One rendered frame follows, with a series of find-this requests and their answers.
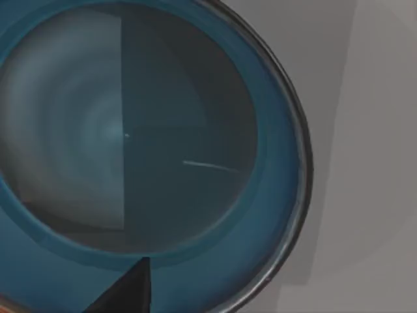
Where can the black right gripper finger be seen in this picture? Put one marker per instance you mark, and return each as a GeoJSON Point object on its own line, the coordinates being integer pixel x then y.
{"type": "Point", "coordinates": [132, 293]}

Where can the blue bowl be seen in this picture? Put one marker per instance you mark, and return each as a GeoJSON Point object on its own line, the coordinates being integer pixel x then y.
{"type": "Point", "coordinates": [267, 212]}

